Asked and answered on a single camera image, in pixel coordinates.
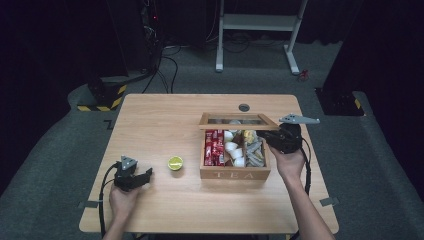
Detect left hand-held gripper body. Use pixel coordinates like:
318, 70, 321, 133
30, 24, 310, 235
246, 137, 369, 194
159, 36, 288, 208
113, 154, 143, 193

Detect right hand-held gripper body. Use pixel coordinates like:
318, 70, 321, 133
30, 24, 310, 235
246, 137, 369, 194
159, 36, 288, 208
270, 112, 321, 155

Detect wooden tea box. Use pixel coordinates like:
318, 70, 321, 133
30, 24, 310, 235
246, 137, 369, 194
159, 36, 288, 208
198, 112, 280, 182

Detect person's left hand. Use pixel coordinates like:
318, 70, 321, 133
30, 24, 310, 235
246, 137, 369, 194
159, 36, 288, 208
108, 183, 142, 218

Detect person's right hand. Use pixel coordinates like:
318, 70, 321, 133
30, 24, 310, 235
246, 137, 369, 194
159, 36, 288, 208
268, 145, 307, 181

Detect yellow sachet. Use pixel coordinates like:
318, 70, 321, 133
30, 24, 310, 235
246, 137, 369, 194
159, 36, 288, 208
244, 129, 258, 144

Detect pile of grey sachets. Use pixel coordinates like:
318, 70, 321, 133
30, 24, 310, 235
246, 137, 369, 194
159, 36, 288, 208
245, 140, 267, 168

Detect small cup with lime-green lid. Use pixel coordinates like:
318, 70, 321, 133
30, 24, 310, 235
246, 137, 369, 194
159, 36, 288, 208
167, 155, 185, 172

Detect grey tape strip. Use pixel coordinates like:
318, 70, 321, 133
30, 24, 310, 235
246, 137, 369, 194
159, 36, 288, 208
318, 196, 340, 207
77, 200, 103, 210

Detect row of red sachets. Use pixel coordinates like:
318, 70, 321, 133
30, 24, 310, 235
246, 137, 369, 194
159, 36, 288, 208
203, 129, 226, 167

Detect black base with yellow mark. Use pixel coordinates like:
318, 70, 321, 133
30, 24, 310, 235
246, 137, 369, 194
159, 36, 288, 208
314, 86, 366, 117

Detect black yellow striped stand base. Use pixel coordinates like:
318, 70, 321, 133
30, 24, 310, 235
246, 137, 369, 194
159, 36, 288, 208
76, 77, 129, 113

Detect white metal stand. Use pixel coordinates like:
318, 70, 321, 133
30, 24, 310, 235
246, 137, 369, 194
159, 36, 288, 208
215, 0, 310, 76

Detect dark equipment rack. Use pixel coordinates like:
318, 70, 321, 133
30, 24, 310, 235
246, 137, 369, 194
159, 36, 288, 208
105, 0, 165, 78

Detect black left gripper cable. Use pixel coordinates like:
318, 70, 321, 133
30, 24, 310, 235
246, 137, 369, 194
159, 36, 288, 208
98, 162, 120, 238

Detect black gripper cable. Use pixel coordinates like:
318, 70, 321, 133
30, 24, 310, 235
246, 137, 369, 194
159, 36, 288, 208
292, 139, 313, 240
98, 162, 120, 238

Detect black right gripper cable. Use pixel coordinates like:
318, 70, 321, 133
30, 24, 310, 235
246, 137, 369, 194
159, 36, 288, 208
292, 139, 313, 240

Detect black floor cables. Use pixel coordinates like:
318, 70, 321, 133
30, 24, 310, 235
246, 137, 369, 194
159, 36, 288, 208
141, 43, 180, 95

